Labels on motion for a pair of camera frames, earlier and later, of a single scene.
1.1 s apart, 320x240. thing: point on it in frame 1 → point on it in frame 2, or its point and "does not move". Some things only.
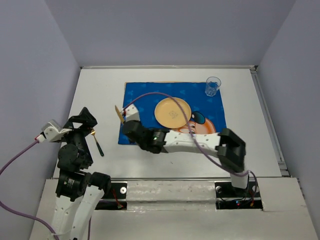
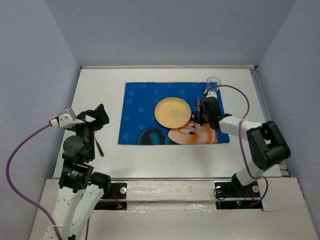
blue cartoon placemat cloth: [207, 115] does not move
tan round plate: [169, 114] does not move
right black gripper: [138, 122] → [201, 119]
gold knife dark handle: [120, 114] → [198, 103]
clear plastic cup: [212, 85] does not move
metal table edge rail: [194, 67] does not move
